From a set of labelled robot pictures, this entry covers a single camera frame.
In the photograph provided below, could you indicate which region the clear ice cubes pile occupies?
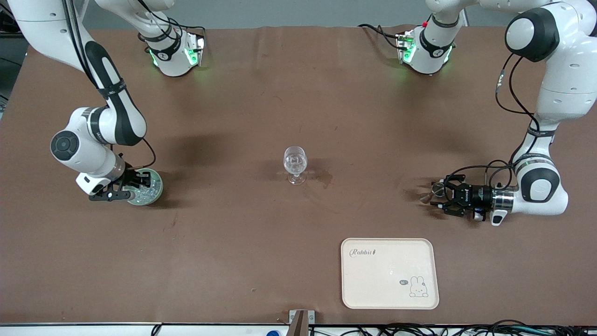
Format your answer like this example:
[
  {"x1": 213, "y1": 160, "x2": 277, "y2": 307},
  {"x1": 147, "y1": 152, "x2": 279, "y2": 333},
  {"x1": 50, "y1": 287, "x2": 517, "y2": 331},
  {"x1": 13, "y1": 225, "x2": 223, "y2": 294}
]
[{"x1": 132, "y1": 173, "x2": 161, "y2": 203}]

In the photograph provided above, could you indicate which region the metal jigger cup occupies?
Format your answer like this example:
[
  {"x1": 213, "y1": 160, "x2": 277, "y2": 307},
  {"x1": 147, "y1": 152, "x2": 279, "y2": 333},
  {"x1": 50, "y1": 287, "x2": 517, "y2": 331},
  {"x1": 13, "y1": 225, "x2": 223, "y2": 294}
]
[{"x1": 420, "y1": 182, "x2": 448, "y2": 204}]

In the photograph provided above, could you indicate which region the clear wine glass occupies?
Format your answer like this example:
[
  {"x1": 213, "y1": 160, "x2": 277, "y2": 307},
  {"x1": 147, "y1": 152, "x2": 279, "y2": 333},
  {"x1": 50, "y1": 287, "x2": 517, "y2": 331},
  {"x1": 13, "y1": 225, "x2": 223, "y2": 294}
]
[{"x1": 283, "y1": 146, "x2": 308, "y2": 186}]

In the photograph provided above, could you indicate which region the green ceramic bowl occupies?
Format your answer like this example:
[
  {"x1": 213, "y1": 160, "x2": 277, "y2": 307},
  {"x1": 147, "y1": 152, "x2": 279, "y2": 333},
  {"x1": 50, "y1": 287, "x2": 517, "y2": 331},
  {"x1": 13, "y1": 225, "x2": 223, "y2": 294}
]
[{"x1": 122, "y1": 168, "x2": 164, "y2": 206}]

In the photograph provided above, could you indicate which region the cream rabbit print tray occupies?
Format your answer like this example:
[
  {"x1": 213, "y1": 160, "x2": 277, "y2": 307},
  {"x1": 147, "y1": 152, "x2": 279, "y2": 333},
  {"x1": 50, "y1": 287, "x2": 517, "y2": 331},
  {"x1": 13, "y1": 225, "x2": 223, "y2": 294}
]
[{"x1": 341, "y1": 238, "x2": 440, "y2": 310}]

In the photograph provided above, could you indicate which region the brown table cover sheet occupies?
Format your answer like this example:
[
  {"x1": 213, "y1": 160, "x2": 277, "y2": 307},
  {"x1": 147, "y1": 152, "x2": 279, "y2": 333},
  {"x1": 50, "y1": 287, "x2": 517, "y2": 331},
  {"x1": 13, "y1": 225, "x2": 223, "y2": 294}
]
[{"x1": 0, "y1": 26, "x2": 597, "y2": 326}]

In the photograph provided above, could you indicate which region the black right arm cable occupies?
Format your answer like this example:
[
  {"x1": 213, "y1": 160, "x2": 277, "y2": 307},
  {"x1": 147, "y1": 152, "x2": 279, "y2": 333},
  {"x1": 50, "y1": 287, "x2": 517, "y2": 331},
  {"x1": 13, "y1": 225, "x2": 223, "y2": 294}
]
[{"x1": 63, "y1": 0, "x2": 157, "y2": 171}]

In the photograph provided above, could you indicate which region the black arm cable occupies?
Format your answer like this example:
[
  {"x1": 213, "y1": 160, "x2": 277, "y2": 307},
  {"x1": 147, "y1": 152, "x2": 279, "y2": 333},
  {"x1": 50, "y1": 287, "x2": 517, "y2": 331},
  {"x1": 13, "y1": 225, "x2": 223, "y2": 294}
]
[
  {"x1": 63, "y1": 0, "x2": 157, "y2": 171},
  {"x1": 436, "y1": 53, "x2": 555, "y2": 192}
]

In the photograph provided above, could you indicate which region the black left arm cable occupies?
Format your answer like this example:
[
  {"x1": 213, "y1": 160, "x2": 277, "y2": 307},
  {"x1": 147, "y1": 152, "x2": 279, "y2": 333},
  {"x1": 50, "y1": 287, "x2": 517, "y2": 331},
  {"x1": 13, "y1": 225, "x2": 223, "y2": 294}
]
[{"x1": 436, "y1": 53, "x2": 555, "y2": 192}]

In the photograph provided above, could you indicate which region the black cable bundle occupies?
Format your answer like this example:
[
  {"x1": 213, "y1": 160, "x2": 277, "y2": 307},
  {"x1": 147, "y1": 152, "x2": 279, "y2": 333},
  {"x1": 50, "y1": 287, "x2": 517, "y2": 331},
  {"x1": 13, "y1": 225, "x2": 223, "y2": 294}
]
[{"x1": 308, "y1": 320, "x2": 597, "y2": 336}]

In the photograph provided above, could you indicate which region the black right base cable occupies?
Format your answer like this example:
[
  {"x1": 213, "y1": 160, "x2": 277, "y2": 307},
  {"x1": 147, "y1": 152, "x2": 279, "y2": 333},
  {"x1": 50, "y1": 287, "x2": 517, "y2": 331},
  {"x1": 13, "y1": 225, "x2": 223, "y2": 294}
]
[{"x1": 166, "y1": 16, "x2": 207, "y2": 39}]

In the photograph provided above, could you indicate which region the black base cable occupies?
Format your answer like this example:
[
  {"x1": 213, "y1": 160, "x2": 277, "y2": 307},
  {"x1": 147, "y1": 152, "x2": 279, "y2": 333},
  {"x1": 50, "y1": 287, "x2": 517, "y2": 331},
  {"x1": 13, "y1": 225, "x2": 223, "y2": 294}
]
[
  {"x1": 166, "y1": 16, "x2": 207, "y2": 39},
  {"x1": 358, "y1": 23, "x2": 406, "y2": 49}
]

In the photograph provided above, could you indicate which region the black left base cable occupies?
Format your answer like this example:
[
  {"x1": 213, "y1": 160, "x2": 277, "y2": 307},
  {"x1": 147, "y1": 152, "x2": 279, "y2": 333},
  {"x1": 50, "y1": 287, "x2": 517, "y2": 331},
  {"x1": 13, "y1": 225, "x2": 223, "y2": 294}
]
[{"x1": 358, "y1": 23, "x2": 406, "y2": 49}]

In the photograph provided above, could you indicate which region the grey metal mount bracket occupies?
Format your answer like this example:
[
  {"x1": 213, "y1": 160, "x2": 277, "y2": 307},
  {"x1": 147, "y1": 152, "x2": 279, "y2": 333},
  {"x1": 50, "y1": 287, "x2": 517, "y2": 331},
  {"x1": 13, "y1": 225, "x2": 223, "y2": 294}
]
[{"x1": 289, "y1": 309, "x2": 315, "y2": 336}]

